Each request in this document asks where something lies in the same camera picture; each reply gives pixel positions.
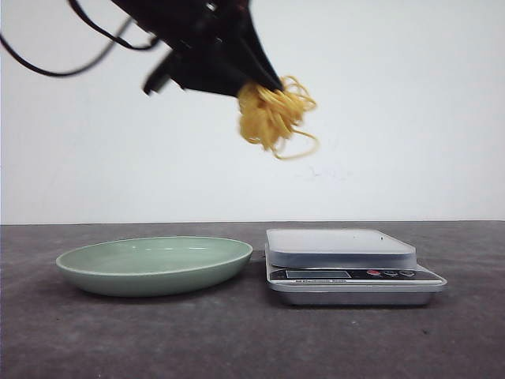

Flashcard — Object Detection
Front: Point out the yellow vermicelli noodle bundle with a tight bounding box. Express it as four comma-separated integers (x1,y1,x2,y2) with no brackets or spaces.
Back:
238,75,320,160

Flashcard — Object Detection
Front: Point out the silver digital kitchen scale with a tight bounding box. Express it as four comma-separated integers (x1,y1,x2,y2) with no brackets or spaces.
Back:
265,228,447,306

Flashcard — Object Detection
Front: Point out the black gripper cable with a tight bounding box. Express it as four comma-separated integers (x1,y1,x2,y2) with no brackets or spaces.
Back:
0,0,159,77

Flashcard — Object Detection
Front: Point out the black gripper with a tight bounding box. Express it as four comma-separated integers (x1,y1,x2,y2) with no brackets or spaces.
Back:
114,1,282,97

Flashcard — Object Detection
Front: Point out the light green plate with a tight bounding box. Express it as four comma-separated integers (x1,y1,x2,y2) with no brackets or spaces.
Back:
55,236,253,298

